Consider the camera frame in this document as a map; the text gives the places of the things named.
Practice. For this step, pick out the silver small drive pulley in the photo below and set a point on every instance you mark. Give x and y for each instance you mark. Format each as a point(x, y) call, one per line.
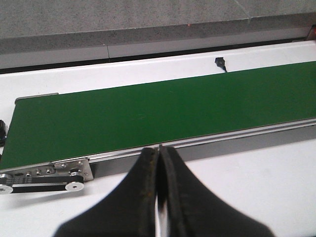
point(74, 186)

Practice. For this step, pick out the black conveyor motor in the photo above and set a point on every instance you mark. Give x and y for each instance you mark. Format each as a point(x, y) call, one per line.
point(2, 133)

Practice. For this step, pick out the silver large drive pulley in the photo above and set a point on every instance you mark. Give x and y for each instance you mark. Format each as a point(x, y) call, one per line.
point(6, 183)

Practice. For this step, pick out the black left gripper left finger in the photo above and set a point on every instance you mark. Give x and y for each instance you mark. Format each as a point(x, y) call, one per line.
point(128, 211)

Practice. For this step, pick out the green conveyor belt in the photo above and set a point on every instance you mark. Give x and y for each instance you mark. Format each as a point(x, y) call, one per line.
point(56, 127)

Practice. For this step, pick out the steel conveyor motor end bracket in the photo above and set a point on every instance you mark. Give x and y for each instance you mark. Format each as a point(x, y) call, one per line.
point(53, 169)

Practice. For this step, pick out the black sensor block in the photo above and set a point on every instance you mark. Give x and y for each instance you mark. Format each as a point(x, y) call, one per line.
point(220, 62)

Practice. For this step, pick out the black timing drive belt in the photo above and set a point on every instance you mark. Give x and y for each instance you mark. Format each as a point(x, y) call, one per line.
point(43, 184)

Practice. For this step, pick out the grey stone countertop shelf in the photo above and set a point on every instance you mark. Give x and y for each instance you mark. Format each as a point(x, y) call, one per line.
point(32, 25)

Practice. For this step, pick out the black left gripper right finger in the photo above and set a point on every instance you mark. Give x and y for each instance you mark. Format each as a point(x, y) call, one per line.
point(189, 209)

